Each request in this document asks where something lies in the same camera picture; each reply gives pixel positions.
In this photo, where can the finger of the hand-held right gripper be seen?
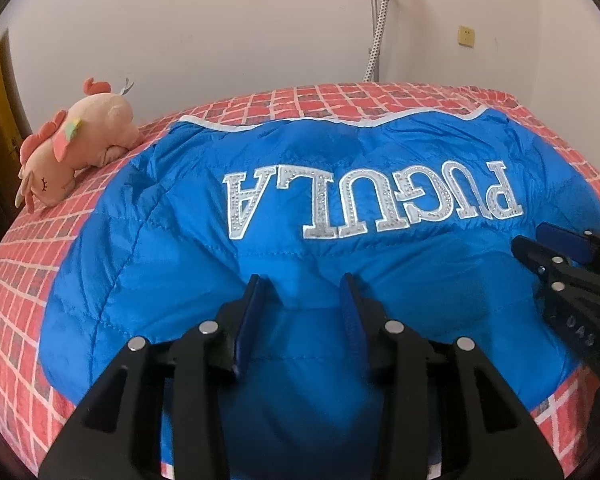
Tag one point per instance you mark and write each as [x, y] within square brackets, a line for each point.
[562, 242]
[535, 255]

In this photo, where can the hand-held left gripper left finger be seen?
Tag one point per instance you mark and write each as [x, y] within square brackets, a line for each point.
[244, 320]

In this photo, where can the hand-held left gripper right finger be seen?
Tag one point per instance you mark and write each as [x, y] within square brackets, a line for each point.
[351, 316]

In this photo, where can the blue puffer jacket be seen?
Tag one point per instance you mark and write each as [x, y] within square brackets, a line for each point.
[180, 260]

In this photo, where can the red plaid bed sheet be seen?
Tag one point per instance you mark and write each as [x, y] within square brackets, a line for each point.
[25, 280]

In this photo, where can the pink plush toy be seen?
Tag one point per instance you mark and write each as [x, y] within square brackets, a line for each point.
[75, 145]

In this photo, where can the wooden door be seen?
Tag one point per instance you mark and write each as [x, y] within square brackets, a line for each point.
[0, 110]

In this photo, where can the yellow wall socket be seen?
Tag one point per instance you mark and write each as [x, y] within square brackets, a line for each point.
[466, 35]

